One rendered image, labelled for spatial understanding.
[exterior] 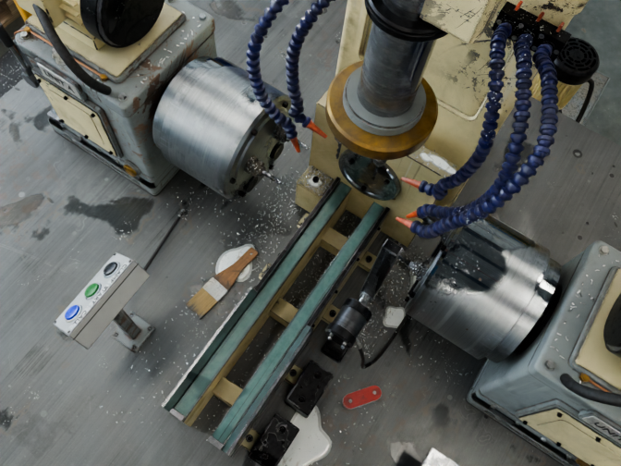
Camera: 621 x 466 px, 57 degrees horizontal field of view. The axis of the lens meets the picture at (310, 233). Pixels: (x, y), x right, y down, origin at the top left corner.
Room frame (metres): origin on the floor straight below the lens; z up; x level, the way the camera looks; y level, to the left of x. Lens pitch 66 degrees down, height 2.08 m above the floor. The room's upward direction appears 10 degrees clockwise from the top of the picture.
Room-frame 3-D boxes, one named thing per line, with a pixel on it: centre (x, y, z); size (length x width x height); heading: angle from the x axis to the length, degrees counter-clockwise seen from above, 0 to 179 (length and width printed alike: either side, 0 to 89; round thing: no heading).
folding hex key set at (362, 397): (0.19, -0.17, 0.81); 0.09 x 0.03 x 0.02; 117
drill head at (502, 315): (0.40, -0.36, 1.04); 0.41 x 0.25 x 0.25; 65
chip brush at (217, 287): (0.40, 0.18, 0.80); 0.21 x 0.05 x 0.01; 147
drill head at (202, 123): (0.68, 0.26, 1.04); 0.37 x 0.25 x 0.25; 65
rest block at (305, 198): (0.65, 0.01, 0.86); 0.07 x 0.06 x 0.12; 65
